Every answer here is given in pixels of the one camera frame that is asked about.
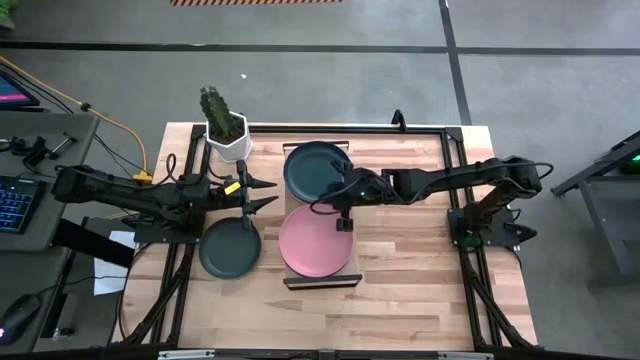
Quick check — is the silver metal bracket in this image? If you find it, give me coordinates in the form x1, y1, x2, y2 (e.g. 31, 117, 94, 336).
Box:
157, 349, 217, 360
436, 351, 495, 360

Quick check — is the computer monitor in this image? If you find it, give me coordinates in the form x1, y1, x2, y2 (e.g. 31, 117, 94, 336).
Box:
0, 68, 42, 109

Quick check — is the green leafy plant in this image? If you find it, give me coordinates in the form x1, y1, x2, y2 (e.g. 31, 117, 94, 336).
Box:
0, 0, 20, 30

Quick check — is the light pink plate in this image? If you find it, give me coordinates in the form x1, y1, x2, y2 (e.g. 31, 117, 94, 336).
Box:
278, 203, 355, 279

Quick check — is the black computer mouse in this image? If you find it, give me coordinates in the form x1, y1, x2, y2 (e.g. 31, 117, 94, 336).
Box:
0, 293, 43, 347

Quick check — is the yellow cable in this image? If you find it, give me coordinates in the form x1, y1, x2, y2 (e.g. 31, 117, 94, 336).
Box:
0, 55, 151, 176

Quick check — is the black tool on desk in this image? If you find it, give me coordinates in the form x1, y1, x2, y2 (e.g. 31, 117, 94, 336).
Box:
8, 131, 80, 170

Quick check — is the black metal stand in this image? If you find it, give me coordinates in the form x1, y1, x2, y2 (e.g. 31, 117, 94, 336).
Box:
549, 129, 640, 281

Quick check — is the dark grey side desk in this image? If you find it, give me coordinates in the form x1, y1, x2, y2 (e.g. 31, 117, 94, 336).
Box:
0, 246, 74, 355

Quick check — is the black backlit keyboard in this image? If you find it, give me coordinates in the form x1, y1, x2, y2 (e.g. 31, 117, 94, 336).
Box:
0, 174, 47, 236

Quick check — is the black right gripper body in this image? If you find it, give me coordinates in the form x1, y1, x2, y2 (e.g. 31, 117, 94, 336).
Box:
330, 158, 385, 233

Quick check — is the white hexagonal plant pot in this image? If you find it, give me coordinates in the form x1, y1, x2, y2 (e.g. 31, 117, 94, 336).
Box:
205, 110, 254, 164

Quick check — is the green cactus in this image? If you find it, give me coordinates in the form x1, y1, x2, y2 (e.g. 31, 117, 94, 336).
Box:
199, 85, 237, 142

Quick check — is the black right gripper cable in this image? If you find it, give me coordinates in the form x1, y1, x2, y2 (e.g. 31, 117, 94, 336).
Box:
308, 174, 381, 217

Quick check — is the black aluminium table frame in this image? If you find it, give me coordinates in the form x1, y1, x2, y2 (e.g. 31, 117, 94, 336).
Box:
112, 123, 537, 351

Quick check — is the white paper sheet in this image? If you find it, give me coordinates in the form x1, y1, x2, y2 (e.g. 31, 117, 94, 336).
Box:
92, 229, 137, 297

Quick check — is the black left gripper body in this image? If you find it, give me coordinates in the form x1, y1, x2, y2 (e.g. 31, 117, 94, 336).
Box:
219, 159, 254, 231

